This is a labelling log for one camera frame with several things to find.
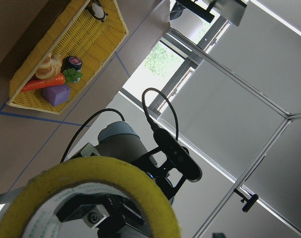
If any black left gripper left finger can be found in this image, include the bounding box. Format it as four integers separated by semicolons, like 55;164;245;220
55;195;108;229

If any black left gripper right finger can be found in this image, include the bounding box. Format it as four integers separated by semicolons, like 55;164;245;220
104;194;145;225

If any yellow tape roll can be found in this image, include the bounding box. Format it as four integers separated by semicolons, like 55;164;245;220
0;156;180;238

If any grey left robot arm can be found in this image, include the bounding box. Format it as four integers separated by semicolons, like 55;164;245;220
56;121;147;236

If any yellow woven basket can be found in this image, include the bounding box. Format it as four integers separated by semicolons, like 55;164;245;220
7;0;129;115

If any purple foam block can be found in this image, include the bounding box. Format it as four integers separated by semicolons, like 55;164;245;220
41;84;71;107

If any toy carrot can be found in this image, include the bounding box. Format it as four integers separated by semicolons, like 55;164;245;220
21;68;83;92

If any toy croissant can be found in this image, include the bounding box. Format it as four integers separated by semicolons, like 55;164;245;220
35;53;63;81

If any small dark can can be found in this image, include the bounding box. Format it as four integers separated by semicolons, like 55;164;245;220
63;56;83;72

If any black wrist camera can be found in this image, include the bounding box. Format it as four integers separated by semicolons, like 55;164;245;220
153;128;202;182

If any black camera cable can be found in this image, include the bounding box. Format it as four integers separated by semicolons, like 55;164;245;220
60;88;180;164

